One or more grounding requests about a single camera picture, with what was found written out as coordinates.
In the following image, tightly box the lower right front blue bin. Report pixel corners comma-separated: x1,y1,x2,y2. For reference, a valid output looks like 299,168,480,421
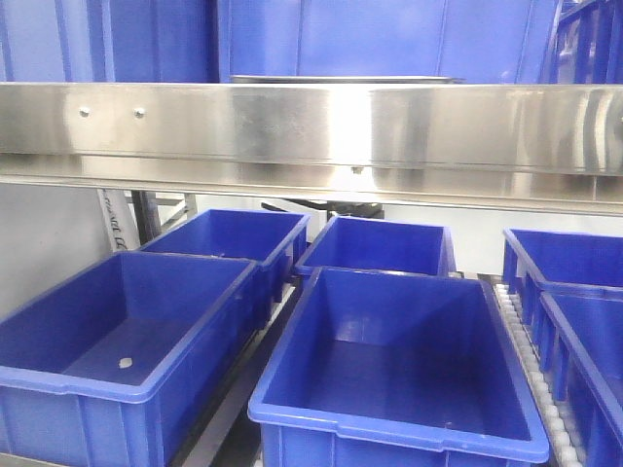
538,293,622,466

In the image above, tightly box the lower front middle blue bin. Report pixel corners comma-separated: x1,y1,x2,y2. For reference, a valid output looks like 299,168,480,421
248,268,550,466

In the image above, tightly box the lower left back blue bin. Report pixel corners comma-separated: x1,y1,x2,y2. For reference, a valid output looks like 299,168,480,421
140,209,310,329

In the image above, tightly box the blue bin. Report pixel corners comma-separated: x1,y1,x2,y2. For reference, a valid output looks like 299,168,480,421
1,1,218,83
217,1,562,84
1,252,255,466
294,216,457,277
248,268,550,466
538,293,622,466
502,229,622,341
140,209,310,329

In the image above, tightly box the upper right blue crate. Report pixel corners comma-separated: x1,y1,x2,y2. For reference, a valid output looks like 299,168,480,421
540,0,622,85

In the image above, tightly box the upper middle blue bin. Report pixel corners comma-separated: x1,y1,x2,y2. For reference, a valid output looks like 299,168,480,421
217,1,562,84

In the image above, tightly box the upper left blue bin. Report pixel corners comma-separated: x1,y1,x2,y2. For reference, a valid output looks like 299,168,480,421
1,1,218,83

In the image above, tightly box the lower right back blue bin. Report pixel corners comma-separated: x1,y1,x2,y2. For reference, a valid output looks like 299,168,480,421
502,229,622,341

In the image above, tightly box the lower back middle blue bin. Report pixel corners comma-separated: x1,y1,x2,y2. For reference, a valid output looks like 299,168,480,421
294,216,457,277

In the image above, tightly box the stainless steel shelf rail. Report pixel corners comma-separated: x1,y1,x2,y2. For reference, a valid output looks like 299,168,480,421
1,83,622,216

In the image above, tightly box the white roller conveyor track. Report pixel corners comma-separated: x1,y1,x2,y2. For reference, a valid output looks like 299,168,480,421
491,275,584,466

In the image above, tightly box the white printed board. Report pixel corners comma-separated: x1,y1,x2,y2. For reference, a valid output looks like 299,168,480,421
97,189,140,252

